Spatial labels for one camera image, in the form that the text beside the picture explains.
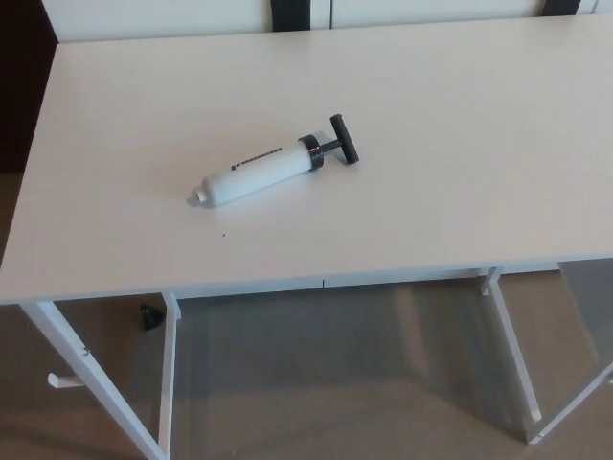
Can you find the small black floor object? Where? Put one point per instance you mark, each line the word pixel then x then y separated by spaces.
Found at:
pixel 151 317

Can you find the white partition panel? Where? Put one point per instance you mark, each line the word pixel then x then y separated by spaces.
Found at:
pixel 431 12
pixel 167 16

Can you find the black partition bracket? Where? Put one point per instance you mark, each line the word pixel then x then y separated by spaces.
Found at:
pixel 290 14
pixel 570 6

